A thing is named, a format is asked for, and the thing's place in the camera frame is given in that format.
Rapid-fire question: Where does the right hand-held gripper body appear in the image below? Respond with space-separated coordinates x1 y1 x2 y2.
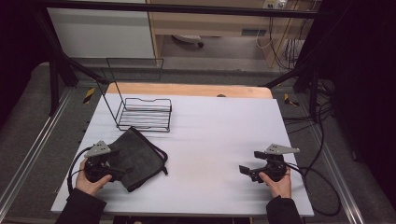
261 143 302 184

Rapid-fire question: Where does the person's right hand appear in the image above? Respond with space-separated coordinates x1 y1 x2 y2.
258 170 292 200

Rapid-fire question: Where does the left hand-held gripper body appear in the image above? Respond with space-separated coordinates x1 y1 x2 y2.
83 140 121 184

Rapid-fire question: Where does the person's left hand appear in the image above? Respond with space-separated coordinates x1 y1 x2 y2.
75 158 113 197

